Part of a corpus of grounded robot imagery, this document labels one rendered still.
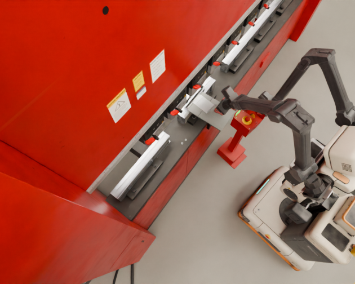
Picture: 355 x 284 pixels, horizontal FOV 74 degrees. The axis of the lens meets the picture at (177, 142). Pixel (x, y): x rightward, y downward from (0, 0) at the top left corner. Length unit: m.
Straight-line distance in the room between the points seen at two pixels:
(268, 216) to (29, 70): 2.00
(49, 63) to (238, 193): 2.15
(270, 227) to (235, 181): 0.57
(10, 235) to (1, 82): 0.27
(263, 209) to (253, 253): 0.45
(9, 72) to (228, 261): 2.18
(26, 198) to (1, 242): 0.08
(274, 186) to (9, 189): 2.11
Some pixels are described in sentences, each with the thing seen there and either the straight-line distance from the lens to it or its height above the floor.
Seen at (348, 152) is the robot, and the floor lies 1.37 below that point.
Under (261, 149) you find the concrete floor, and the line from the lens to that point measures 2.68.
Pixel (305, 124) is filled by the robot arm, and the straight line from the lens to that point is 1.00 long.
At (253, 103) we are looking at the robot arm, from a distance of 1.17.
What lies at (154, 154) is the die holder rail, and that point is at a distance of 1.48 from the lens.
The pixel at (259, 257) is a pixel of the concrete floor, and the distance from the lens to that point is 2.46.
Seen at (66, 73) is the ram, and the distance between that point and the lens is 0.61.
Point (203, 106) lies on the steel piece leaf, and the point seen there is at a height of 1.00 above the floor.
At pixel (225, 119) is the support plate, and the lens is 1.57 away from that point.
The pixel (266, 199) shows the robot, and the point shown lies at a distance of 2.23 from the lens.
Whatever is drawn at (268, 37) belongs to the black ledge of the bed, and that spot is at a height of 0.87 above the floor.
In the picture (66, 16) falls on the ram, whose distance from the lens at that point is 0.56.
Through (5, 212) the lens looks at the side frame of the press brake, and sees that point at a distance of 0.40.
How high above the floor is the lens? 2.34
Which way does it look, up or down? 66 degrees down
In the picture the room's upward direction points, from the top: straight up
